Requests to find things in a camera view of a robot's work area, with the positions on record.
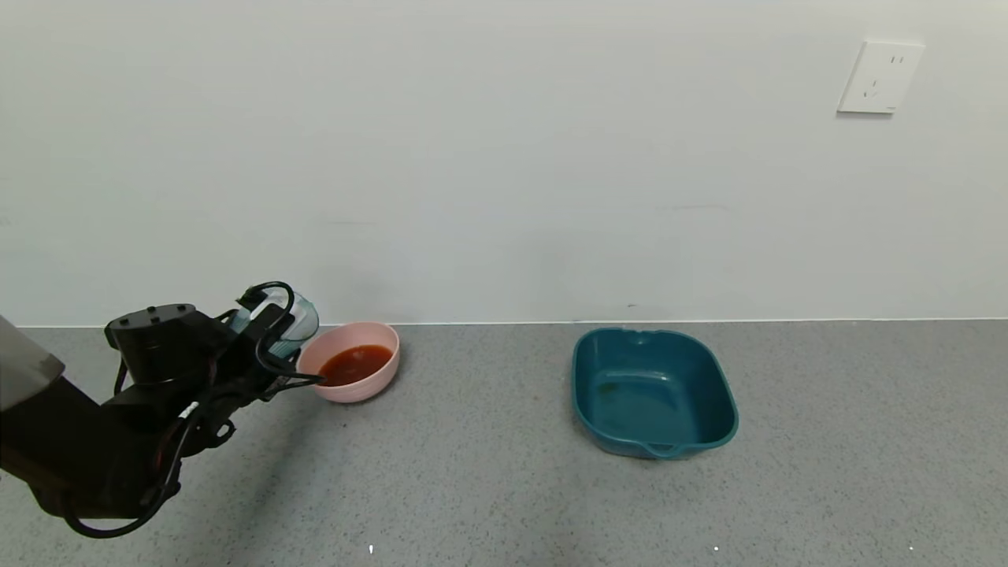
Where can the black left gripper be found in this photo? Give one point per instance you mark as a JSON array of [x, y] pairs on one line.
[[264, 317]]

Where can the clear teal ribbed cup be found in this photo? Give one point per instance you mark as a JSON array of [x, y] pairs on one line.
[[307, 327]]

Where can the reddish brown liquid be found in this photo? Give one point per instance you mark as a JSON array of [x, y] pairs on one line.
[[354, 365]]

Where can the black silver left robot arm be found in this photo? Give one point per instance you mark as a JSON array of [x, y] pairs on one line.
[[79, 441]]

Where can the pink plastic bowl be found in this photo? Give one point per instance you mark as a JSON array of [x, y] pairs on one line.
[[378, 386]]

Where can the teal plastic basin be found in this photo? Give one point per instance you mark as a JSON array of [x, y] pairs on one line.
[[654, 394]]

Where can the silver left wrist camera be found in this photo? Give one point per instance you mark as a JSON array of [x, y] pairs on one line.
[[276, 303]]

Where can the white wall power outlet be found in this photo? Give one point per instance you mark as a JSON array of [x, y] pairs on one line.
[[879, 77]]

